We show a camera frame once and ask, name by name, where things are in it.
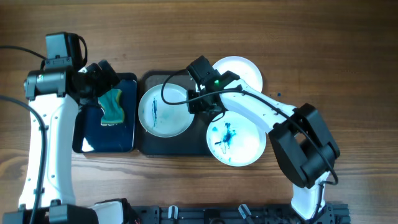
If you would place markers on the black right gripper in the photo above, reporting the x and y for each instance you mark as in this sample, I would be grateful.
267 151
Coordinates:
193 106

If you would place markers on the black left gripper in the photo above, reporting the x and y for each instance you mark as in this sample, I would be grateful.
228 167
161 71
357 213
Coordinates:
104 81

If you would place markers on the green yellow sponge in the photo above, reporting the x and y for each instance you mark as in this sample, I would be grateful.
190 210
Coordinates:
113 114

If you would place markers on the white plate with blue splat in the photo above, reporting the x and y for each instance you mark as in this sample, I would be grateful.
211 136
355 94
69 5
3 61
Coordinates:
234 140

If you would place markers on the white plate with streak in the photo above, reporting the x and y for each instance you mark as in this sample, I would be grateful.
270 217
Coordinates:
160 119

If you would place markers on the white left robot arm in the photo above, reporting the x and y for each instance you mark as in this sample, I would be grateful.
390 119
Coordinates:
54 96

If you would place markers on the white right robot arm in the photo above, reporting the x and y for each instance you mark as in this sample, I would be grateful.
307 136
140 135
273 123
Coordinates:
303 145

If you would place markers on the large black tray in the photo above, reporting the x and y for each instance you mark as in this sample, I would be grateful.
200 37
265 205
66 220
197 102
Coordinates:
192 142

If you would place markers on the small black water tray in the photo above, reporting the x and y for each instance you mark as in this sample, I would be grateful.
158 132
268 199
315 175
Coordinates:
91 137

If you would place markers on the white plate at back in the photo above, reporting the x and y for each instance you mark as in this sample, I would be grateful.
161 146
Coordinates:
243 67

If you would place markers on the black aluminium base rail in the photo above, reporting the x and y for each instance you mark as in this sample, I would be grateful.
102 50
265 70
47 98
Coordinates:
268 214

